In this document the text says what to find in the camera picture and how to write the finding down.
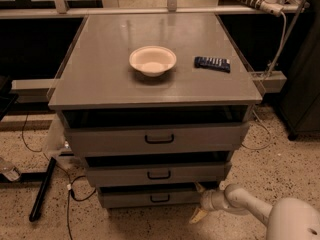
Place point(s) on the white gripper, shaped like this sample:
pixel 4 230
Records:
pixel 209 199

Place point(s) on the grey drawer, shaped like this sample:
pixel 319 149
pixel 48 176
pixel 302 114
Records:
pixel 139 175
pixel 92 142
pixel 124 197

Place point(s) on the grey drawer cabinet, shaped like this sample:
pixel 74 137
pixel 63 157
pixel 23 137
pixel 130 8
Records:
pixel 99 88

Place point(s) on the grey bottom drawer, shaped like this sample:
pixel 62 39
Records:
pixel 124 197

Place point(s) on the dark blue snack packet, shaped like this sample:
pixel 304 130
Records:
pixel 217 64

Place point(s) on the black floor bar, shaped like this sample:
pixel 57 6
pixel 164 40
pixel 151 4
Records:
pixel 35 212

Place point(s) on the white power strip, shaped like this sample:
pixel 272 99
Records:
pixel 262 5

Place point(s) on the white paper bowl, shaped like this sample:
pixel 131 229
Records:
pixel 152 61

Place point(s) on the grey top drawer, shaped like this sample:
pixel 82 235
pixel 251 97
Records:
pixel 92 142

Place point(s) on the clear plastic bottle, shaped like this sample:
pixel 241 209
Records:
pixel 9 170

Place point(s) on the dark cabinet right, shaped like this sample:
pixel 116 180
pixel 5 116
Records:
pixel 300 100

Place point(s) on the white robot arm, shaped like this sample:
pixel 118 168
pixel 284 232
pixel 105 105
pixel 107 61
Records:
pixel 287 219

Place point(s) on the grey middle drawer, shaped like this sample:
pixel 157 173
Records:
pixel 139 175

